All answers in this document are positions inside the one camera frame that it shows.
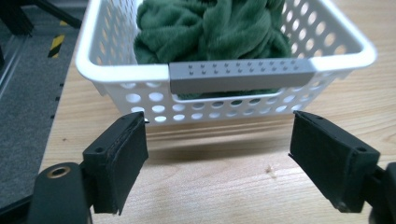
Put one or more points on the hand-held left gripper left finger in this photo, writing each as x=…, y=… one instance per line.
x=116, y=161

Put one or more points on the green fluffy cloth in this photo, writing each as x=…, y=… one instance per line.
x=214, y=31

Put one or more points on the black metal stand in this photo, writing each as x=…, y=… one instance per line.
x=21, y=15

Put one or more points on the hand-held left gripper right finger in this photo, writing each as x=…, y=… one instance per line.
x=330, y=161

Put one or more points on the yellow black hazard tape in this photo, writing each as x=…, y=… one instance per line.
x=56, y=45

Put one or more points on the white perforated plastic basket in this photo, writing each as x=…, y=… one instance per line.
x=155, y=73

